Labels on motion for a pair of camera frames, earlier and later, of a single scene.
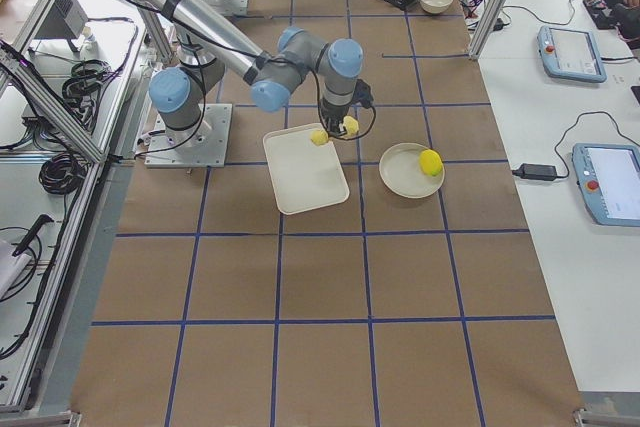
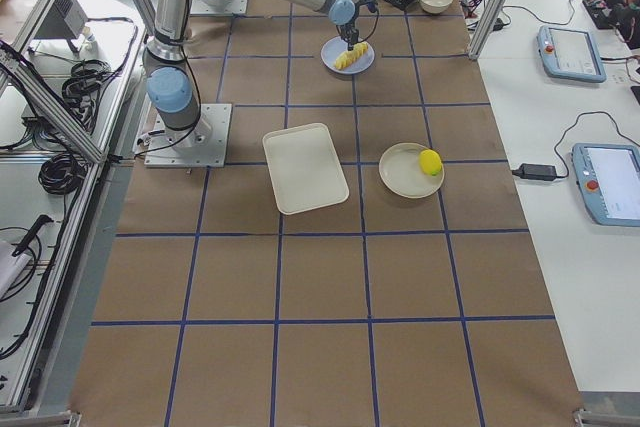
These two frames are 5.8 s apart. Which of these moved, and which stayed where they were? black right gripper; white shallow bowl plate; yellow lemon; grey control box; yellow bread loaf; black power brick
Moved: yellow bread loaf; black right gripper
Stayed: yellow lemon; black power brick; grey control box; white shallow bowl plate
